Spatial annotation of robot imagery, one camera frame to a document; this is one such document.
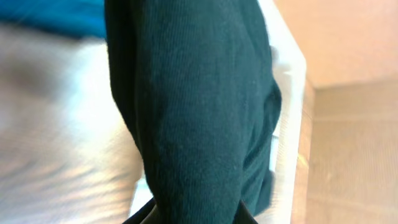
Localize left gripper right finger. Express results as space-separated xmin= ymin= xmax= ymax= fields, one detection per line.
xmin=233 ymin=200 xmax=257 ymax=224

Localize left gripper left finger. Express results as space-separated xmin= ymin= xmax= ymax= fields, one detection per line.
xmin=123 ymin=198 xmax=160 ymax=224

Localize black cloth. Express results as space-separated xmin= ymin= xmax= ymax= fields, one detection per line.
xmin=104 ymin=0 xmax=283 ymax=224

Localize blue denim jeans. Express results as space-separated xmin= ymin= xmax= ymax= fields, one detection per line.
xmin=1 ymin=0 xmax=106 ymax=39

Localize clear plastic storage bin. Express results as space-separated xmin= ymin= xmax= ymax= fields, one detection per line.
xmin=127 ymin=0 xmax=308 ymax=224

